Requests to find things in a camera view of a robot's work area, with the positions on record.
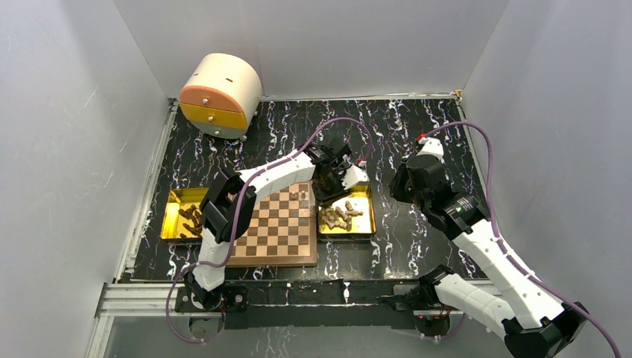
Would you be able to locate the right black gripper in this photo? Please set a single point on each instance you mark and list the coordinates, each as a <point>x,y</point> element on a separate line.
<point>395,188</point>

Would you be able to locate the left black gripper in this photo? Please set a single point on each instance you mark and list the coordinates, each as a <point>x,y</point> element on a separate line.
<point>326,199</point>

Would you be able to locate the gold tin with light pieces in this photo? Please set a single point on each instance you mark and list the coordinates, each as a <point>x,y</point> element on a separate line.
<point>362,195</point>

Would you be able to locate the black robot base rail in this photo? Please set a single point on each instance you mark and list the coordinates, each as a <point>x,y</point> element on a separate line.
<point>397,304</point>

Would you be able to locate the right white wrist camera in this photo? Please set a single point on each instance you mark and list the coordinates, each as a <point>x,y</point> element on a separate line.
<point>430,146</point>

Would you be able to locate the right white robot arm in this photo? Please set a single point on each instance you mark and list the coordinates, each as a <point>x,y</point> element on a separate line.
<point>530,321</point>

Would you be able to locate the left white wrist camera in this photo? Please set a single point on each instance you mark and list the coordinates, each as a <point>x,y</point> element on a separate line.
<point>355,175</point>

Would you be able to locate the gold tin with dark pieces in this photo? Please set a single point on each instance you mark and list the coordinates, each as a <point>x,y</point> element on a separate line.
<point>182,223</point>

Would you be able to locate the pile of light pieces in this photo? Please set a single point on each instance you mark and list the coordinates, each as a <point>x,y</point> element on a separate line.
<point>341,216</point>

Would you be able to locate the wooden chessboard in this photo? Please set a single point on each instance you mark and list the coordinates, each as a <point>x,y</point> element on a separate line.
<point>282,232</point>

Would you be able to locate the round cream drawer box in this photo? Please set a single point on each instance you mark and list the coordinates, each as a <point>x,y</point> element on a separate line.
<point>221,96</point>

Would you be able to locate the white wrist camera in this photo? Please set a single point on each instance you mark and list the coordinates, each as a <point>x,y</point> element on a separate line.
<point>355,175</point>
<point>430,146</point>

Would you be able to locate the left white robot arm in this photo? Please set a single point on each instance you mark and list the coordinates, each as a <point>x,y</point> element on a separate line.
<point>229,203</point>

